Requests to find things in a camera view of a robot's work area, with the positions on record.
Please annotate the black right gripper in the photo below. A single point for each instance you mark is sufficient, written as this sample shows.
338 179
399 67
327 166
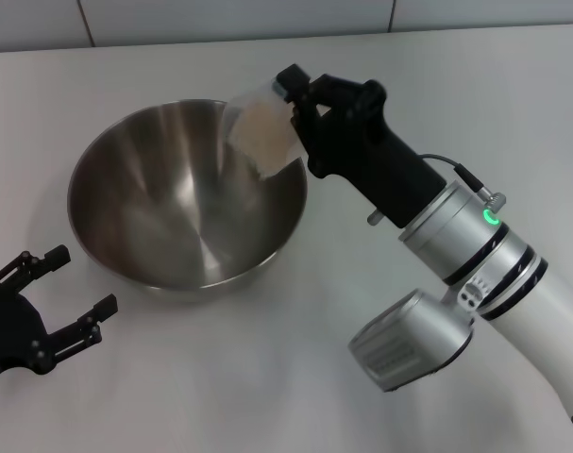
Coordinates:
357 141

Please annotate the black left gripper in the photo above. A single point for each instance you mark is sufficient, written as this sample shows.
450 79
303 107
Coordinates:
12 325

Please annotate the clear plastic measuring cup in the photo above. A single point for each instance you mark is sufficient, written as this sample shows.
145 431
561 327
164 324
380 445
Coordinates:
248 101

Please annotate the white rice grains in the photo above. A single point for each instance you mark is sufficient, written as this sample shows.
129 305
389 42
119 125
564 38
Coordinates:
262 137

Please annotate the stainless steel mixing bowl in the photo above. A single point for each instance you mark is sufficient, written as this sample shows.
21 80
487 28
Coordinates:
173 212

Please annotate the white partition panel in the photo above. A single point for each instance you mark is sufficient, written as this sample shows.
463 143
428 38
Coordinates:
220 19
493 11

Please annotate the small silver gripper pin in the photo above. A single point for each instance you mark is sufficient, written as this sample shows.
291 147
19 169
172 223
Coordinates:
375 218

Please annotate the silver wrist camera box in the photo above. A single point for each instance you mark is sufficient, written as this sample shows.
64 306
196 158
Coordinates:
409 335

